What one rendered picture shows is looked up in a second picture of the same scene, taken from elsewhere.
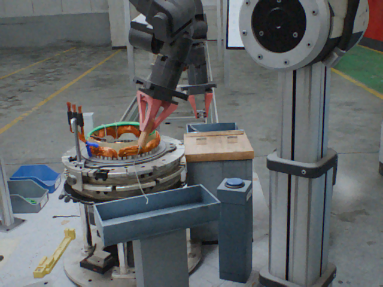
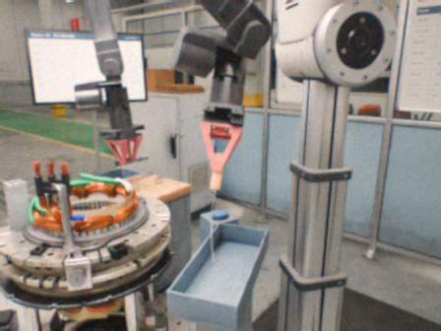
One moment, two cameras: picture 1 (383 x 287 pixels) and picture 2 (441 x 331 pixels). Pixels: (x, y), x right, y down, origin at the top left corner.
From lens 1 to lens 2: 0.76 m
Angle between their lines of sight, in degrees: 50
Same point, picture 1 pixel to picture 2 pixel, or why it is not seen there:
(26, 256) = not seen: outside the picture
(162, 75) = (237, 99)
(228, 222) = not seen: hidden behind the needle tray
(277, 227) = (317, 232)
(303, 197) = (341, 197)
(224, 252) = not seen: hidden behind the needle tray
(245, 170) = (185, 205)
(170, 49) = (240, 70)
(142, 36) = (202, 53)
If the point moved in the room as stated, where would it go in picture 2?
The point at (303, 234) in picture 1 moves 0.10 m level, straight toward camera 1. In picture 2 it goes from (339, 230) to (382, 248)
